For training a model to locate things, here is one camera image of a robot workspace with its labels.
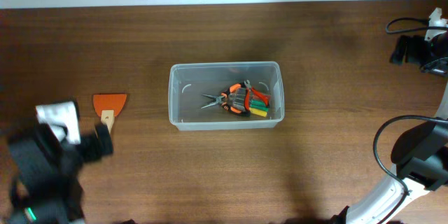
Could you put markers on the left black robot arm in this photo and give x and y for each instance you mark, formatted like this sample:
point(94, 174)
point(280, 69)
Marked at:
point(46, 189)

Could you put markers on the clear plastic container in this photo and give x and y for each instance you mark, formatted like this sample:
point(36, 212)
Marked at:
point(192, 87)

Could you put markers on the orange scraper wooden handle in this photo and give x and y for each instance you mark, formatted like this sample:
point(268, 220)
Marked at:
point(108, 107)

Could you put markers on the clear screwdriver set case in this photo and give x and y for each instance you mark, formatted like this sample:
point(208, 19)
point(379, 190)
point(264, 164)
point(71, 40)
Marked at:
point(256, 107)

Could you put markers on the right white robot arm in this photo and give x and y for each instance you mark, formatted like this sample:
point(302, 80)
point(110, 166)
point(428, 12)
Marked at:
point(419, 155)

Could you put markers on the orange long nose pliers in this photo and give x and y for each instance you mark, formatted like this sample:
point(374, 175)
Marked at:
point(223, 98)

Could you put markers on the small red cutting pliers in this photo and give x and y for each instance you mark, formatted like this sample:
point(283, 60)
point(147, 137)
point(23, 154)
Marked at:
point(253, 94)

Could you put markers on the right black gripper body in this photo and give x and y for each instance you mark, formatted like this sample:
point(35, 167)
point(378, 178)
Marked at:
point(420, 52)

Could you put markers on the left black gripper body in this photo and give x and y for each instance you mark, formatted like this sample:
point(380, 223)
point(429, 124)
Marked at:
point(92, 149)

